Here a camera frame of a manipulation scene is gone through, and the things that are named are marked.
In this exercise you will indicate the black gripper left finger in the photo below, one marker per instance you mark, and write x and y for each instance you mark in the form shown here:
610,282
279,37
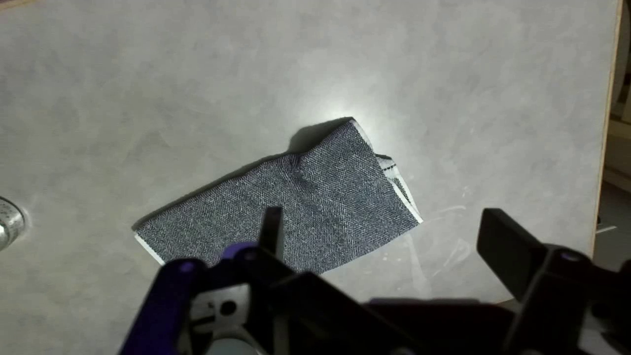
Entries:
273,230

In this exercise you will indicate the grey towel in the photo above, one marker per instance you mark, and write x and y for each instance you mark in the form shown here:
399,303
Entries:
340,199

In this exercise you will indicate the glass jar with yellow lid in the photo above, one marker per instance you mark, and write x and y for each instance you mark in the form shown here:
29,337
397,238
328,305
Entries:
13,222

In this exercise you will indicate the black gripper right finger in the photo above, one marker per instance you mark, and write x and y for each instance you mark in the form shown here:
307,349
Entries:
510,250

